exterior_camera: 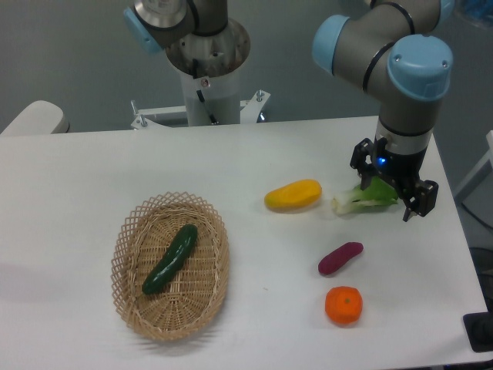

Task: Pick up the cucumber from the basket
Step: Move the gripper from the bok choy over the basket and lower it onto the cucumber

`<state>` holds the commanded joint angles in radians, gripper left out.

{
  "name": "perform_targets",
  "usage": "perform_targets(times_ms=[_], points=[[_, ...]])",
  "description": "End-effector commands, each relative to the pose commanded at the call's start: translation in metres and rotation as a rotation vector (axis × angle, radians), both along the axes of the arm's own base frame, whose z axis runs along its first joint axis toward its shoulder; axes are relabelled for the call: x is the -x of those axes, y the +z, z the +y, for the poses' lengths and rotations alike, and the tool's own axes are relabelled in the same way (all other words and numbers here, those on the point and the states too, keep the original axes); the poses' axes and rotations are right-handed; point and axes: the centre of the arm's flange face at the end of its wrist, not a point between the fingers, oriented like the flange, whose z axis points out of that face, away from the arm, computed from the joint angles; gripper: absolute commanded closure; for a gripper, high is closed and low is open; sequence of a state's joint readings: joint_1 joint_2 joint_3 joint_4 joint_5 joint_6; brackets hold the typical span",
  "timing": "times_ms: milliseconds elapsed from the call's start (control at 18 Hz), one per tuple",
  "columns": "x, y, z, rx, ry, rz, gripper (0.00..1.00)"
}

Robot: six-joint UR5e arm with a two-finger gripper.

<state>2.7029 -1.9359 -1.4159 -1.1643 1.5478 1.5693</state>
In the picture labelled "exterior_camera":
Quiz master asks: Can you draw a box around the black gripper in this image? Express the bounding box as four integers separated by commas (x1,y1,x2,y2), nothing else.
350,133,439,222

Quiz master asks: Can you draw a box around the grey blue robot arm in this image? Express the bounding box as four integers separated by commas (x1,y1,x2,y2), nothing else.
123,1,454,217

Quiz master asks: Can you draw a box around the green cucumber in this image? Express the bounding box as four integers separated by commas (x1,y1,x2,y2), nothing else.
142,224,198,295

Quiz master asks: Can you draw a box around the oval wicker basket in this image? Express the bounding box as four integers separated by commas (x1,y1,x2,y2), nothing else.
111,193,229,341

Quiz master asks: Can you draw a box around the green bok choy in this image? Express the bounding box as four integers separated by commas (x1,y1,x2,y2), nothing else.
331,177,398,215

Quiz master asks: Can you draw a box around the yellow mango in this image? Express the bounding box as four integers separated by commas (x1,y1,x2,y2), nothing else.
264,179,323,210

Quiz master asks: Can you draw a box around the purple sweet potato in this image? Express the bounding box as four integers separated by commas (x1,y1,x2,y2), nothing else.
317,242,364,275

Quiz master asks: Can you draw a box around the orange tangerine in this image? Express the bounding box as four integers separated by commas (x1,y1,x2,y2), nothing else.
324,286,363,325

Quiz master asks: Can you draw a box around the black device at table edge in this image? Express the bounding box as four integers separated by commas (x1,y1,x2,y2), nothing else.
463,312,492,353

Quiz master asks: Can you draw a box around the white chair armrest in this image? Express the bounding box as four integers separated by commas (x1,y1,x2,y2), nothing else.
1,100,70,137

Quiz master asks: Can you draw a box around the white frame at right edge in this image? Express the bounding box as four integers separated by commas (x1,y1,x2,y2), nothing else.
453,130,492,204

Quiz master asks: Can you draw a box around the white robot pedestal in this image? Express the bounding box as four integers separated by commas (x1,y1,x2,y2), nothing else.
131,18,270,129

